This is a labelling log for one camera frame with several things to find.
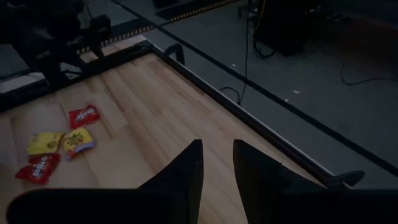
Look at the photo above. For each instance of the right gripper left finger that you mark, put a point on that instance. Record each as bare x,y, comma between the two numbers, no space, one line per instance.
183,186

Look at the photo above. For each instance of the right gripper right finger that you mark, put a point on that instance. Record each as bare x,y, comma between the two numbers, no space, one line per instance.
264,193

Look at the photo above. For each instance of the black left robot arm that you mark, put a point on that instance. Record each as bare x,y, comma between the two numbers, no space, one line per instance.
46,37

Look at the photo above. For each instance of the yellow Sour Patch candy bag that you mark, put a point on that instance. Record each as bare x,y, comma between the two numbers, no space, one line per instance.
43,143
77,141

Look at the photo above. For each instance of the red Skittles candy bag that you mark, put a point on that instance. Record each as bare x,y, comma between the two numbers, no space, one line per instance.
37,169
84,116

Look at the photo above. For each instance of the black equipment box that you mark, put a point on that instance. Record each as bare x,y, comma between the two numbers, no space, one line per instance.
286,28

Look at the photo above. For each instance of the black frame clamp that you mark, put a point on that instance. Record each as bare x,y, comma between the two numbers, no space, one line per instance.
175,51
346,177

